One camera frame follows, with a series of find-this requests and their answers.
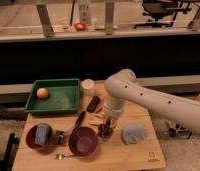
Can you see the purple bowl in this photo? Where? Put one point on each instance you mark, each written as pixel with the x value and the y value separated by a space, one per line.
pixel 83 141

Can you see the white lidded jar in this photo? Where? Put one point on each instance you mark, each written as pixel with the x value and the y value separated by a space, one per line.
pixel 88 87

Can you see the orange carrot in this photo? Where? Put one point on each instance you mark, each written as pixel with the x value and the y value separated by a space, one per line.
pixel 99 109

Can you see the metal fork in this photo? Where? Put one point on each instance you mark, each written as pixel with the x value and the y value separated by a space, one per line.
pixel 62 156

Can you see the black handled knife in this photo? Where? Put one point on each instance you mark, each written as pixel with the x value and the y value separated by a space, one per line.
pixel 79 120

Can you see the green plastic tray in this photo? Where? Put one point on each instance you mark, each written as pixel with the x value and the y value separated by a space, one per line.
pixel 64 97

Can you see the yellow banana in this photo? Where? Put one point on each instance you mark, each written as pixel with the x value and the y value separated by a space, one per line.
pixel 96 119

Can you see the blue sponge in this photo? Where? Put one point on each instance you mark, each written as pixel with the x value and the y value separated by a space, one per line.
pixel 41 135

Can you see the black office chair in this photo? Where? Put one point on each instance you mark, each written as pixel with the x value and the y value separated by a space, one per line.
pixel 158 9

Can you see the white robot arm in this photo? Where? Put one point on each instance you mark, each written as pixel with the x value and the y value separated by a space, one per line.
pixel 122 87

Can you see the black binder clip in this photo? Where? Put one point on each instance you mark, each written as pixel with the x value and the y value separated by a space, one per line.
pixel 59 137

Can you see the black clamp stand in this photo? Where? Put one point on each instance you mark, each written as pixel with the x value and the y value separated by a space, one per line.
pixel 178 130

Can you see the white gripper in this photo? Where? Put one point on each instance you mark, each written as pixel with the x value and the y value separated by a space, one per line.
pixel 111 122

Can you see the black rectangular block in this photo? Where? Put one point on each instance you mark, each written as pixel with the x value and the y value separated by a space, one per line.
pixel 93 104

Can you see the orange fruit on shelf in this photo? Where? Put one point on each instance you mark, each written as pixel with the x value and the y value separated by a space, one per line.
pixel 80 26

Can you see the orange peach fruit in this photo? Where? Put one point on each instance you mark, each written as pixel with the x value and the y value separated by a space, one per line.
pixel 42 93

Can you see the blue cloth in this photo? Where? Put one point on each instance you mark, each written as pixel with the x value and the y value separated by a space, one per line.
pixel 133 133

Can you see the dark red grape bunch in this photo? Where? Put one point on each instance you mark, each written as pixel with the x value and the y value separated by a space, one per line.
pixel 105 130

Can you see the red bowl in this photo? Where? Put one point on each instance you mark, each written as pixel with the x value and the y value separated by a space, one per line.
pixel 30 138

